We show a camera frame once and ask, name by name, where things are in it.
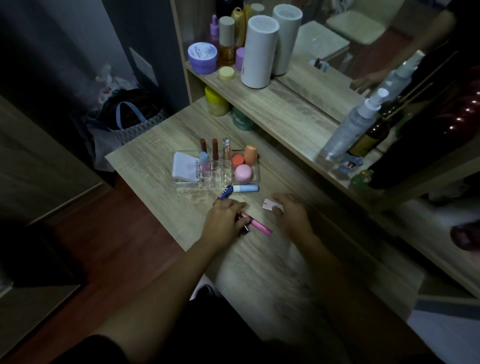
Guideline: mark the person's left hand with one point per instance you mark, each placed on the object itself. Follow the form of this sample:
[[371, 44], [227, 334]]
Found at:
[[221, 225]]

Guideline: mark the person's right hand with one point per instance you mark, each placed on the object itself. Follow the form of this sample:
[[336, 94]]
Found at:
[[294, 221]]

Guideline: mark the person's right thumb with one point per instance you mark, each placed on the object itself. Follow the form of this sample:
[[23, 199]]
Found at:
[[278, 212]]

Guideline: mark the person's left thumb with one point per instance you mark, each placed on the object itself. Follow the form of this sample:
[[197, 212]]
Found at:
[[242, 225]]

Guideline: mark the small white case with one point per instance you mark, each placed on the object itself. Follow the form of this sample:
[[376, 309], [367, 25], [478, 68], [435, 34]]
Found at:
[[270, 204]]

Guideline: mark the pink lip gloss tube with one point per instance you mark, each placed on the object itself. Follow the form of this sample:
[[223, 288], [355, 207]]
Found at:
[[260, 225]]

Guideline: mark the person's left forearm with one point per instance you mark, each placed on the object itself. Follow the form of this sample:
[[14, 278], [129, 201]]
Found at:
[[157, 288]]

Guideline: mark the person's right forearm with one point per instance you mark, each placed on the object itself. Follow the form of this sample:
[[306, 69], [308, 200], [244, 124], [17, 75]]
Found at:
[[337, 288]]

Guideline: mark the small black cap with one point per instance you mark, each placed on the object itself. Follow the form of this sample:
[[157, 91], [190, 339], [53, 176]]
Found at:
[[245, 230]]

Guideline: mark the dark blue lip balm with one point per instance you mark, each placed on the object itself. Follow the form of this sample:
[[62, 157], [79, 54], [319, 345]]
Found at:
[[226, 192]]

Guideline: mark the light blue lip balm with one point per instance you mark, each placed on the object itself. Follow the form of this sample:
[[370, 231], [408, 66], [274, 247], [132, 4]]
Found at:
[[247, 188]]

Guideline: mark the clear acrylic makeup organizer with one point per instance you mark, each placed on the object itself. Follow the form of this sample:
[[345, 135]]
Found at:
[[219, 179]]

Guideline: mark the round pink jar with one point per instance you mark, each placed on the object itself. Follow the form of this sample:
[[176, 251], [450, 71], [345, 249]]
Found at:
[[244, 173]]

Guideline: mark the round orange pot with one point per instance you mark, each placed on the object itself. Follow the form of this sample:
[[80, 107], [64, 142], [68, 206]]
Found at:
[[237, 161]]

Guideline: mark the orange tube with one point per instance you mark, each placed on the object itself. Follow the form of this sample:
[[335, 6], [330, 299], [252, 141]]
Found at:
[[250, 153]]

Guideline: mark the blue and pink lipstick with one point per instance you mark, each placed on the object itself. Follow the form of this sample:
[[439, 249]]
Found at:
[[204, 161]]

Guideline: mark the black and white slipper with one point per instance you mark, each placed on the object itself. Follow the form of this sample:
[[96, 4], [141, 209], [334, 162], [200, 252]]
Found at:
[[202, 292]]

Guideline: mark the clear silver lipstick tube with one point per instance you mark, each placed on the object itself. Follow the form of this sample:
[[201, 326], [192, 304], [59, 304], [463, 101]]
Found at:
[[227, 148]]

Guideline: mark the red lipstick tube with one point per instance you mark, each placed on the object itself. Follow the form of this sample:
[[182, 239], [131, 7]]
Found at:
[[215, 148]]

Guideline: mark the white compact case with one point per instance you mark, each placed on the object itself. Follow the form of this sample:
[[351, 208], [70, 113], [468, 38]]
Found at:
[[184, 167]]

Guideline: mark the small blue figurine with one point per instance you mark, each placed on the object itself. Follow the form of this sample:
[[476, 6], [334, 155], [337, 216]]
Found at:
[[348, 165]]

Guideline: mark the brown lipstick tube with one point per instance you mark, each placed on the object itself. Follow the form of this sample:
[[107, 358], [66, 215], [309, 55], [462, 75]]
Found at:
[[203, 145]]

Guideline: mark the small green figurine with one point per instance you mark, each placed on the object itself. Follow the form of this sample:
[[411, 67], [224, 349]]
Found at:
[[362, 180]]

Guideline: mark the wooden vanity shelf unit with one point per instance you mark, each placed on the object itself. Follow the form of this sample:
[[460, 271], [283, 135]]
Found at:
[[300, 123]]

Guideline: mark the green jar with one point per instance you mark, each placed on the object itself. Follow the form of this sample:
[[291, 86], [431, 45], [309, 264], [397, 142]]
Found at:
[[242, 120]]

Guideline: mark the clear spray bottle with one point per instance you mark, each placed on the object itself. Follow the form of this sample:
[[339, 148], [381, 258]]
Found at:
[[348, 129]]

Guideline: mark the person's black shorts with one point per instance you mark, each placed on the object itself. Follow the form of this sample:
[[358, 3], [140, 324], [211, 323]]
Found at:
[[225, 337]]

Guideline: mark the dark amber glass bottle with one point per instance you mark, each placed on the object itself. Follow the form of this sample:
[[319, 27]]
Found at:
[[369, 138]]

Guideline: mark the yellow-lidded jar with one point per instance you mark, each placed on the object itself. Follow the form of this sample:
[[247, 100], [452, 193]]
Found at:
[[216, 101]]

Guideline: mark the mirror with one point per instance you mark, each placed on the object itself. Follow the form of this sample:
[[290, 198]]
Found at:
[[337, 82]]

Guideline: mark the round pale yellow pot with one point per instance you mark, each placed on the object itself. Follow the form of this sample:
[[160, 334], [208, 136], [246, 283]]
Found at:
[[227, 73]]

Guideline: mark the white plastic bag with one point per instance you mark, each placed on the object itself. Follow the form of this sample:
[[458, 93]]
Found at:
[[103, 150]]

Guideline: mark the white cylindrical device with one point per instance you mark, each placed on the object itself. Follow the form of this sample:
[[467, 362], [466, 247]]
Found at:
[[258, 52]]

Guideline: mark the dark red glossy object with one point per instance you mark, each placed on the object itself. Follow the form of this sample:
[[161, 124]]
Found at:
[[431, 142]]

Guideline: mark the purple cream jar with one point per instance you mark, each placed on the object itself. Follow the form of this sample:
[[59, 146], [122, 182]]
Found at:
[[203, 58]]

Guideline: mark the amber bottle with beige cap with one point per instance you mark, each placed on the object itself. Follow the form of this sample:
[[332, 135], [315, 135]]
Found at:
[[226, 41]]

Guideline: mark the yellow bottle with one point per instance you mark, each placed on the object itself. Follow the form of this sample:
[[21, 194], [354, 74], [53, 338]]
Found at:
[[238, 22]]

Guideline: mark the small purple dropper bottle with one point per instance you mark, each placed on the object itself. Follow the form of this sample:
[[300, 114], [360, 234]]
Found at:
[[214, 28]]

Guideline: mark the light wooden furniture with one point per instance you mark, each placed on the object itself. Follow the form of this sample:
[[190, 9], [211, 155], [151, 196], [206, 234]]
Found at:
[[41, 168]]

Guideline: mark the black bottle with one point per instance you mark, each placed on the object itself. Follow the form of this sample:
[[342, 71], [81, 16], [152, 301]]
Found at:
[[228, 7]]

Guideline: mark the white wall plate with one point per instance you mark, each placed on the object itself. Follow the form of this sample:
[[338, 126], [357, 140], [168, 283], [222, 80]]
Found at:
[[143, 65]]

